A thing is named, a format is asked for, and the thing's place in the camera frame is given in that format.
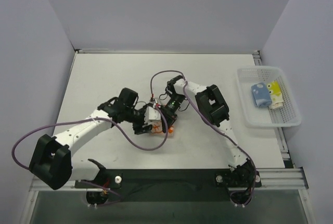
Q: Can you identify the orange flower pattern towel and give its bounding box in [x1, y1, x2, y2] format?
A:
[150, 121, 174, 138]

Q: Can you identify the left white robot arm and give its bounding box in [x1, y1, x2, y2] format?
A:
[29, 88, 161, 190]

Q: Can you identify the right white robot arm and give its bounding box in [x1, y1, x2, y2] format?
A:
[160, 75, 257, 188]

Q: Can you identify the blue rolled towel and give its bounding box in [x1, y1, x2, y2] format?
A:
[251, 83, 272, 108]

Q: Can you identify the yellow rolled towel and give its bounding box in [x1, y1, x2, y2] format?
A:
[266, 81, 284, 109]

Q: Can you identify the white plastic basket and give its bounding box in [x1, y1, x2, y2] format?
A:
[236, 66, 301, 128]

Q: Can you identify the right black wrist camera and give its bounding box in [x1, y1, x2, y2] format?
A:
[165, 97, 184, 113]

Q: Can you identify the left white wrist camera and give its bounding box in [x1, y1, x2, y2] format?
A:
[144, 106, 161, 125]

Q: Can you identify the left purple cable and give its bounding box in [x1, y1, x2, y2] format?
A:
[11, 109, 169, 208]

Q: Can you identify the purple cable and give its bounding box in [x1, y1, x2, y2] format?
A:
[11, 109, 169, 208]
[149, 70, 258, 208]

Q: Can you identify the aluminium back rail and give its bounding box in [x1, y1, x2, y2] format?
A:
[75, 48, 260, 56]

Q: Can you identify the aluminium rail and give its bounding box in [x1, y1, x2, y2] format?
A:
[29, 168, 309, 191]
[75, 48, 260, 56]

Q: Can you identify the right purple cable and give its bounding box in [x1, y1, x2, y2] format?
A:
[149, 70, 258, 208]

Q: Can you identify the aluminium front rail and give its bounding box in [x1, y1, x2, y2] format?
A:
[29, 168, 309, 191]

